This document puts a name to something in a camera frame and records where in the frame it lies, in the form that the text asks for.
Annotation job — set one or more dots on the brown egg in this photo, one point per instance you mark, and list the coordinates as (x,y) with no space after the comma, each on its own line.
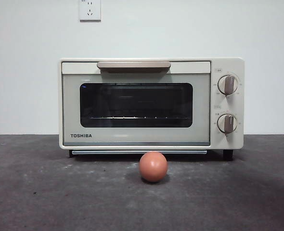
(153,167)

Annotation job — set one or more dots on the glass oven door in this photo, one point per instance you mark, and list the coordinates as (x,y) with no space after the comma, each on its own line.
(72,108)

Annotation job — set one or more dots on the metal crumb tray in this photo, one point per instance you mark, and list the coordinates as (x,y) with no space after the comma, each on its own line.
(137,152)

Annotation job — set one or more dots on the black oven foot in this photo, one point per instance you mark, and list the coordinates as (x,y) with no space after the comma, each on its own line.
(228,155)
(70,154)

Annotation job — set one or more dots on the small beige timer knob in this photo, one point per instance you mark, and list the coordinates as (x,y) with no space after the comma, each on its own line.
(227,124)

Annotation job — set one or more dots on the large beige temperature knob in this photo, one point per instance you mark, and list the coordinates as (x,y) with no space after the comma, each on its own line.
(227,84)

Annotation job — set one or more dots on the cream toaster oven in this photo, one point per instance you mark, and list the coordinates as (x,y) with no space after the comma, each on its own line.
(228,65)

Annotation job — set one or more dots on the white wall socket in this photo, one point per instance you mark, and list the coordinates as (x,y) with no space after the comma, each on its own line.
(90,10)

